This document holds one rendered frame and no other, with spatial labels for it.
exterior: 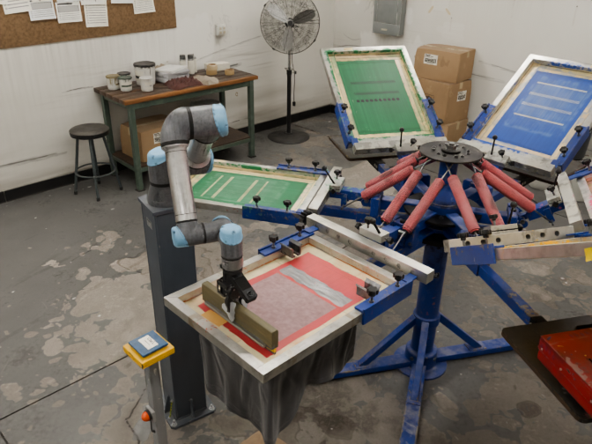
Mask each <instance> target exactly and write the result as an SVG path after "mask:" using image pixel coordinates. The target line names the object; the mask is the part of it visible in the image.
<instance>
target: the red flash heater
mask: <svg viewBox="0 0 592 444"><path fill-rule="evenodd" d="M537 347H538V349H539V351H538V354H537V358H538V359H539V360H540V362H541V363H542V364H543V365H544V366H545V367H546V368H547V369H548V370H549V371H550V373H551V374H552V375H553V376H554V377H555V378H556V379H557V380H558V381H559V383H560V384H561V385H562V386H563V387H564V388H565V389H566V390H567V391H568V393H569V394H570V395H571V396H572V397H573V398H574V399H575V400H576V401H577V402H578V404H579V405H580V406H581V407H582V408H583V409H584V410H585V411H586V412H587V413H588V415H589V416H590V417H591V418H592V328H587V329H577V330H571V331H566V332H559V333H554V334H549V335H543V336H540V338H539V342H538V346H537Z"/></svg>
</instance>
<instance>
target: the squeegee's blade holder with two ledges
mask: <svg viewBox="0 0 592 444"><path fill-rule="evenodd" d="M204 305H206V306H207V307H209V308H210V309H211V310H213V311H214V312H215V313H217V314H218V315H220V316H221V317H222V318H224V319H225V320H226V321H228V322H229V323H231V324H232V325H233V326H234V327H235V328H237V329H238V330H240V331H241V332H242V333H244V334H245V335H246V336H248V337H249V338H251V339H252V340H253V341H255V342H256V343H257V344H259V345H260V346H262V348H264V347H266V344H265V343H264V342H263V341H261V340H260V339H258V338H257V337H255V336H254V335H253V334H251V333H250V332H249V331H247V330H246V329H244V328H243V327H241V326H240V324H238V323H237V322H235V321H233V322H231V321H230V319H229V317H228V316H227V315H226V314H224V313H223V312H221V311H220V310H219V309H217V308H216V307H214V306H213V305H212V304H211V303H210V302H209V301H207V300H206V301H205V302H204Z"/></svg>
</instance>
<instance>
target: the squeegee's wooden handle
mask: <svg viewBox="0 0 592 444"><path fill-rule="evenodd" d="M202 293H203V300H204V301H206V300H207V301H209V302H210V303H211V304H212V305H213V306H214V307H216V308H217V309H219V310H220V311H221V312H223V313H224V314H226V315H227V313H226V312H225V310H224V309H223V308H222V304H223V303H225V298H226V297H223V296H221V294H219V293H218V288H217V287H216V286H215V285H213V284H212V283H210V282H209V281H205V282H203V283H202ZM233 302H235V303H236V307H235V309H234V311H235V315H234V317H235V319H234V321H235V322H237V323H238V324H240V326H241V327H243V328H244V329H246V330H247V331H249V332H250V333H251V334H253V335H254V336H255V337H257V338H258V339H260V340H261V341H263V342H264V343H265V344H266V347H268V348H269V349H270V350H274V349H275V348H277V347H278V330H277V329H276V328H274V327H273V326H271V325H270V324H268V323H267V322H266V321H265V320H263V319H262V318H260V317H259V316H258V315H256V314H254V313H253V312H251V311H250V310H249V309H247V308H246V307H244V306H242V305H241V303H239V302H238V301H234V300H233ZM227 316H228V315H227Z"/></svg>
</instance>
